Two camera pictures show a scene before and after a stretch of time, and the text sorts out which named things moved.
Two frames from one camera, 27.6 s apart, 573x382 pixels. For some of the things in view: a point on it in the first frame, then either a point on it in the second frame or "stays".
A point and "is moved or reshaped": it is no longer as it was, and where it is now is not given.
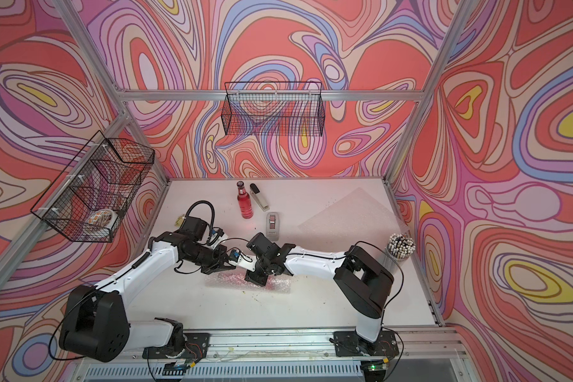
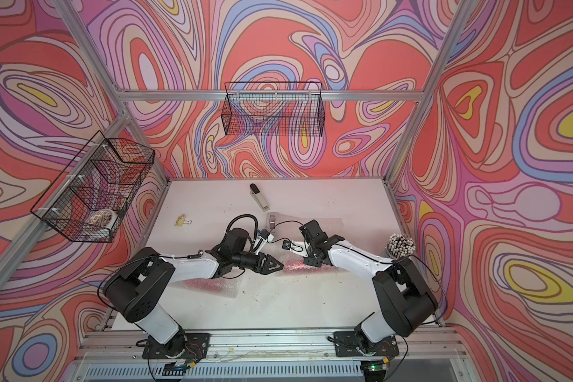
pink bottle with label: [236, 276] -> [207, 284]
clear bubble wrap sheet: [280, 284] -> [223, 286]
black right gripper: [254, 278] -> [308, 260]
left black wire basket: [86, 201] stays
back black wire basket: [274, 109] stays
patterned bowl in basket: [103, 217] stays
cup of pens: [400, 247] stays
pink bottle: [244, 201] is moved or reshaped
